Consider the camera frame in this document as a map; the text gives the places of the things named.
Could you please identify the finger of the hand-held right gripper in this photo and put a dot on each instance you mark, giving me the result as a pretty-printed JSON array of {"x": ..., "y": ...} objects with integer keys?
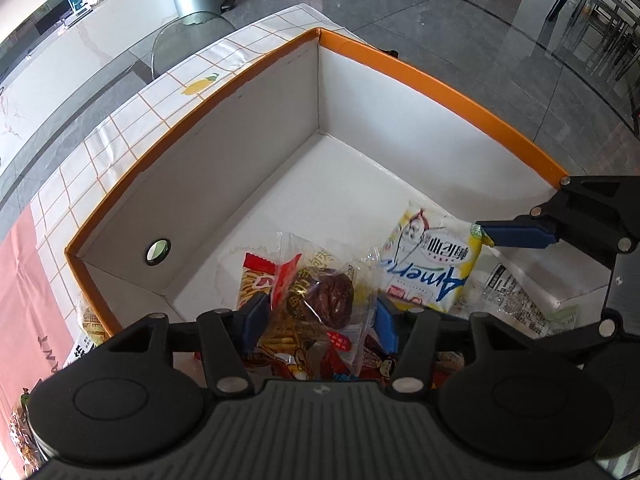
[
  {"x": 607, "y": 329},
  {"x": 520, "y": 235}
]

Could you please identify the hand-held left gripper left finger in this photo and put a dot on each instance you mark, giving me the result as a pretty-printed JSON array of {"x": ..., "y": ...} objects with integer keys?
[{"x": 257, "y": 317}]

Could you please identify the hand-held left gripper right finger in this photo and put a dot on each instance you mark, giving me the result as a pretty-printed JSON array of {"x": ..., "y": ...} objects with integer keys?
[{"x": 386, "y": 327}]

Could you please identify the red cartoon snack packet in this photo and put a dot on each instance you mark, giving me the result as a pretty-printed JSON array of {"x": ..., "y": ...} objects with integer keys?
[{"x": 372, "y": 360}]

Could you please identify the red stick snack packet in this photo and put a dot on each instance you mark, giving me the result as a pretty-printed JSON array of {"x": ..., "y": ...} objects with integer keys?
[{"x": 255, "y": 280}]

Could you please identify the green white bread packet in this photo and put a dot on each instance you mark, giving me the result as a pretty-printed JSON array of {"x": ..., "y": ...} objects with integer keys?
[{"x": 510, "y": 295}]

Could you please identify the clear brown pastry packet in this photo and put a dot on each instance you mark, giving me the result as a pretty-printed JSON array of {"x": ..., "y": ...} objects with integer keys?
[{"x": 325, "y": 295}]

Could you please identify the yellow white snack packet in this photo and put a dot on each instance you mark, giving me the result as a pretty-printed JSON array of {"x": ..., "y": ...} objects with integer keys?
[{"x": 430, "y": 260}]

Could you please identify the orange cardboard box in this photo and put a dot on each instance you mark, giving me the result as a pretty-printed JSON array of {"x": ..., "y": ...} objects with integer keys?
[{"x": 350, "y": 185}]

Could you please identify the green yellow candy packet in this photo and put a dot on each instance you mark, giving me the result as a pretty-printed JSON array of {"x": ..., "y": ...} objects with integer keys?
[{"x": 92, "y": 325}]

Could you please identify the black object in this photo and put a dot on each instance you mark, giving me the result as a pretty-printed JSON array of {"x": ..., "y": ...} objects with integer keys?
[{"x": 390, "y": 53}]

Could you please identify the brown patterned snack packet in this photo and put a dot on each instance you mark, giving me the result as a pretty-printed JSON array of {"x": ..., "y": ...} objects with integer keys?
[{"x": 22, "y": 435}]

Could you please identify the transparent chair back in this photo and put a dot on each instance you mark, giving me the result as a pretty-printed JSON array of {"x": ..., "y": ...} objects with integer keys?
[{"x": 200, "y": 35}]

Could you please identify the white television console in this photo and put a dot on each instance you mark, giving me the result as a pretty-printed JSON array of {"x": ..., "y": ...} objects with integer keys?
[{"x": 75, "y": 60}]

